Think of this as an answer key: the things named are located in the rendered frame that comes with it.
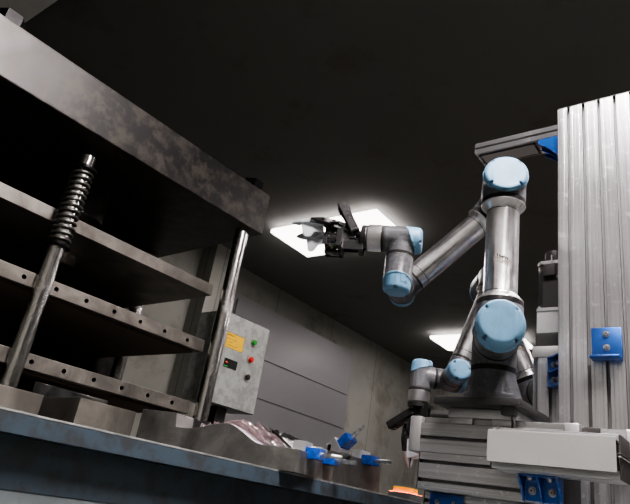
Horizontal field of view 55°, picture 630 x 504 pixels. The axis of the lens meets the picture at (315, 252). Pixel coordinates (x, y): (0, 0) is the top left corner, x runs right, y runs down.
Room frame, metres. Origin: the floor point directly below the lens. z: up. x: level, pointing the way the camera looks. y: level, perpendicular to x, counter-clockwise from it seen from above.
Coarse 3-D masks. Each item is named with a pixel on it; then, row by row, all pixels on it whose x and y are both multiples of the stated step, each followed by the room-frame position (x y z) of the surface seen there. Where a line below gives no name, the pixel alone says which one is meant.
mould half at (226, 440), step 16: (144, 416) 1.78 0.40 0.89; (160, 416) 1.75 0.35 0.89; (176, 416) 1.73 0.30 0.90; (144, 432) 1.77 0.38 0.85; (160, 432) 1.75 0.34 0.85; (176, 432) 1.72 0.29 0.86; (192, 432) 1.70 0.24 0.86; (208, 432) 1.68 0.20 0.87; (224, 432) 1.66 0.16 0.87; (240, 432) 1.64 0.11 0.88; (192, 448) 1.70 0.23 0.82; (208, 448) 1.68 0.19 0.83; (224, 448) 1.66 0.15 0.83; (240, 448) 1.63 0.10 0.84; (256, 448) 1.61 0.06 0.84; (272, 448) 1.60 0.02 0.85; (288, 448) 1.58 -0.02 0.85; (256, 464) 1.61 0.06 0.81; (272, 464) 1.59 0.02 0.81; (288, 464) 1.57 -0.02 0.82; (304, 464) 1.61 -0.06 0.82; (320, 464) 1.71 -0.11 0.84
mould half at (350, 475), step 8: (288, 440) 2.13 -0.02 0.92; (352, 456) 1.92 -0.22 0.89; (344, 464) 1.89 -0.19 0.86; (360, 464) 1.95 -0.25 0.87; (336, 472) 1.87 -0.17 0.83; (344, 472) 1.89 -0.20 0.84; (352, 472) 1.92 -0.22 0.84; (360, 472) 1.95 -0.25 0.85; (368, 472) 1.98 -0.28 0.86; (376, 472) 2.02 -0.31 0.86; (336, 480) 1.87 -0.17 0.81; (344, 480) 1.90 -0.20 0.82; (352, 480) 1.93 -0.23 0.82; (360, 480) 1.96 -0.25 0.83; (368, 480) 1.99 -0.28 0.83; (376, 480) 2.02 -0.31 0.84; (368, 488) 1.99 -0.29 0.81; (376, 488) 2.02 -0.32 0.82
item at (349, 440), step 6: (360, 426) 1.86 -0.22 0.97; (354, 432) 1.87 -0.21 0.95; (336, 438) 1.91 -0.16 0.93; (342, 438) 1.88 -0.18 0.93; (348, 438) 1.87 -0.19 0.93; (354, 438) 1.89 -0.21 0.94; (330, 444) 1.91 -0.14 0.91; (336, 444) 1.89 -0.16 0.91; (342, 444) 1.88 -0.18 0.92; (348, 444) 1.89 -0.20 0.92; (354, 444) 1.90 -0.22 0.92; (336, 450) 1.89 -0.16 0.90; (342, 450) 1.88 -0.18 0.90; (348, 450) 1.91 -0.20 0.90; (348, 456) 1.92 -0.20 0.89
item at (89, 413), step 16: (48, 400) 1.48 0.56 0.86; (64, 400) 1.43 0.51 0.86; (80, 400) 1.39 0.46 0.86; (48, 416) 1.46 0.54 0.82; (64, 416) 1.42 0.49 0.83; (80, 416) 1.39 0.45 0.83; (96, 416) 1.42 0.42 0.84; (112, 416) 1.45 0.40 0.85; (128, 416) 1.48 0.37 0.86; (128, 432) 1.49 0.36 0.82
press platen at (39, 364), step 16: (0, 352) 1.90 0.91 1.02; (32, 368) 1.98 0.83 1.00; (48, 368) 2.02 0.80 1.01; (64, 368) 2.06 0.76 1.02; (80, 368) 2.10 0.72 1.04; (80, 384) 2.12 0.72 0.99; (96, 384) 2.15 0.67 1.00; (112, 384) 2.20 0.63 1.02; (128, 384) 2.24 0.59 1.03; (144, 400) 2.30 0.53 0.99; (160, 400) 2.35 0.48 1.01; (176, 400) 2.41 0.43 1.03
